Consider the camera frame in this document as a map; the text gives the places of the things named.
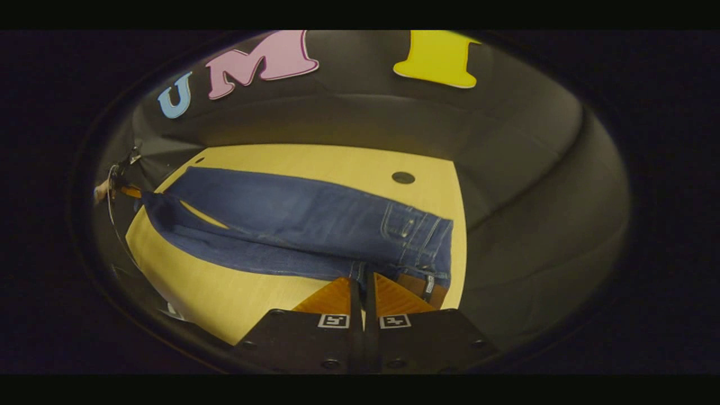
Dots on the black backdrop cloth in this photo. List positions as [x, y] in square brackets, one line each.
[365, 118]

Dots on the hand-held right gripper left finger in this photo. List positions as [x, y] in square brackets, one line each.
[315, 343]

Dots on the blue denim jeans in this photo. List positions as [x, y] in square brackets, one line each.
[292, 208]

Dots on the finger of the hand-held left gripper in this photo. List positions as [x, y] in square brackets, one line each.
[131, 192]

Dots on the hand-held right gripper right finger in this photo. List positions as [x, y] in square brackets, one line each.
[427, 343]

